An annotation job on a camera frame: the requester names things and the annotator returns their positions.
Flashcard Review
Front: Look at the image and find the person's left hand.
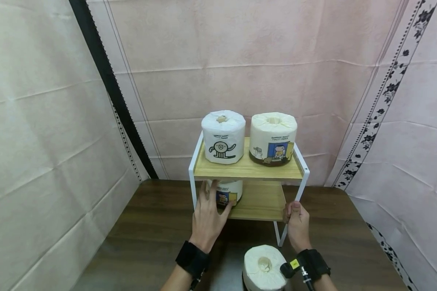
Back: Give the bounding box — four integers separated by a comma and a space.
191, 180, 238, 254

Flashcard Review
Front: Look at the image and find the person's right hand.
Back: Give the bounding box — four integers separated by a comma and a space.
283, 201, 313, 253

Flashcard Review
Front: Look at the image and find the white toilet roll blue picture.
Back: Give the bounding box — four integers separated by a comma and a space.
206, 180, 244, 209

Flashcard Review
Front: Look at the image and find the white metal wooden two-tier shelf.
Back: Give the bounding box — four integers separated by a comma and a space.
188, 131, 310, 247

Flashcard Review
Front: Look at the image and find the person's right forearm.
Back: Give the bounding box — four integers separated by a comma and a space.
313, 274, 339, 291

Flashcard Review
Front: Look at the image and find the person's left forearm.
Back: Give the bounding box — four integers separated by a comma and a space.
160, 265, 194, 291

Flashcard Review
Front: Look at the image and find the black wrist band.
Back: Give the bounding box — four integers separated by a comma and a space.
280, 249, 331, 291
175, 240, 211, 291

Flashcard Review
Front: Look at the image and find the plain cream toilet roll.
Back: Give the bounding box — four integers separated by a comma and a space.
242, 245, 289, 291

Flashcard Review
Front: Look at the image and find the white toilet roll black figure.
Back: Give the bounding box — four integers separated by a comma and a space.
201, 110, 246, 165

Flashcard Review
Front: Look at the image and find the cream toilet roll brown base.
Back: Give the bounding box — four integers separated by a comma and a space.
249, 112, 298, 167

